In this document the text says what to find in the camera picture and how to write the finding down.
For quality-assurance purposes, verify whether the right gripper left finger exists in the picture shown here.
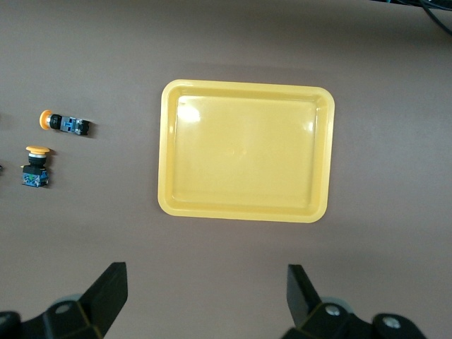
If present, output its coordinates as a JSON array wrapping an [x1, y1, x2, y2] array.
[[0, 261, 129, 339]]

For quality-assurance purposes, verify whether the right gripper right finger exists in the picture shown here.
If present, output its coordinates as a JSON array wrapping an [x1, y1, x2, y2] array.
[[281, 263, 427, 339]]

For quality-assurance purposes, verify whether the yellow mushroom push button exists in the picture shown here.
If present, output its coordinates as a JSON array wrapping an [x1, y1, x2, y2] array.
[[20, 145, 54, 188], [38, 109, 93, 138]]

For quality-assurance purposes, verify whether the yellow plastic tray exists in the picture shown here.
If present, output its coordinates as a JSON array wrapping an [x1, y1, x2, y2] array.
[[157, 78, 338, 224]]

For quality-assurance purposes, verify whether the brown table cover mat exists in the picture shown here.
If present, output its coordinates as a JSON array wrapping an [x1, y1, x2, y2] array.
[[0, 0, 452, 339]]

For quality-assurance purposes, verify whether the black floor cable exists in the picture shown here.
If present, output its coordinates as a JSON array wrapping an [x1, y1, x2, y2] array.
[[418, 0, 452, 36]]

